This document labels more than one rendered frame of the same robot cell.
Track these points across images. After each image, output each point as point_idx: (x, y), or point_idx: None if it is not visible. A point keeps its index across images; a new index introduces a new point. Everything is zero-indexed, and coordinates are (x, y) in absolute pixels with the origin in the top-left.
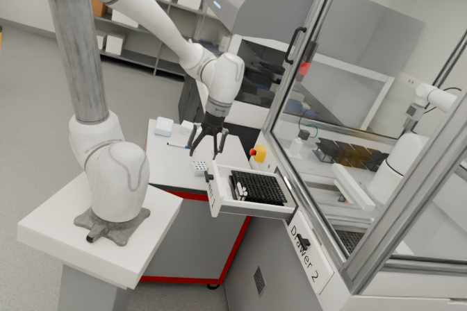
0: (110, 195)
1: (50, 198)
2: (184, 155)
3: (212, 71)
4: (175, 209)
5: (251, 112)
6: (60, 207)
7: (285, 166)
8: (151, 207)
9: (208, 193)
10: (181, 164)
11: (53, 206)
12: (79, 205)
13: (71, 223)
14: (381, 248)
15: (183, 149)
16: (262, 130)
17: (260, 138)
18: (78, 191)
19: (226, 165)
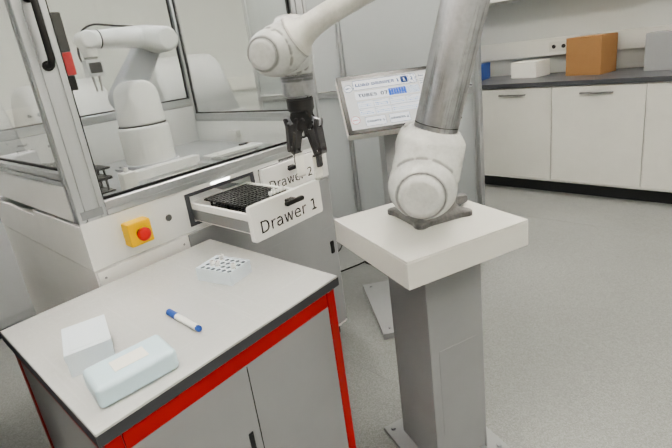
0: None
1: (489, 231)
2: (208, 303)
3: None
4: (356, 213)
5: None
6: (480, 225)
7: (201, 173)
8: (380, 216)
9: (292, 224)
10: (242, 289)
11: (488, 226)
12: (459, 224)
13: (473, 214)
14: (317, 99)
15: (185, 316)
16: (87, 218)
17: (97, 228)
18: (452, 234)
19: (170, 278)
